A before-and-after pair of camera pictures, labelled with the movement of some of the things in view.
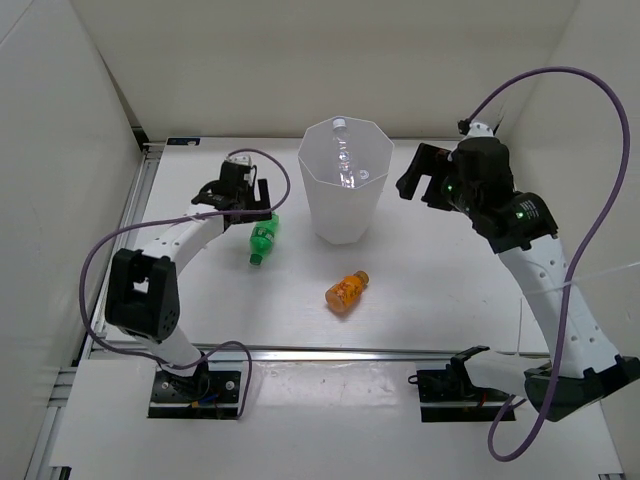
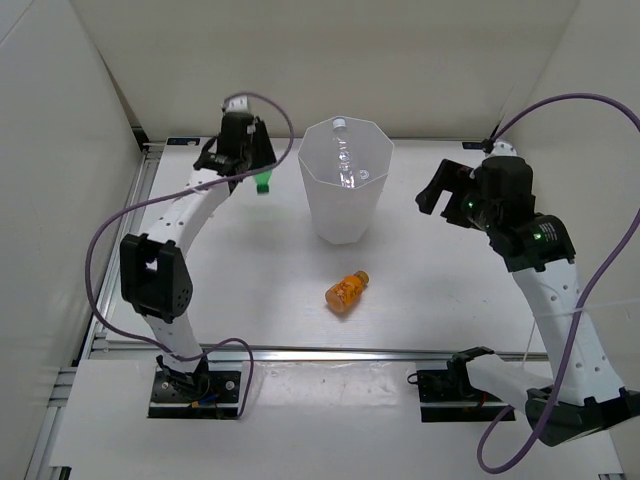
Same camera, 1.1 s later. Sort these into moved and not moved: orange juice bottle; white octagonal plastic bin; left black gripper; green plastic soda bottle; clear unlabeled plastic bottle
Moved: green plastic soda bottle; left black gripper
Not moved: white octagonal plastic bin; orange juice bottle; clear unlabeled plastic bottle
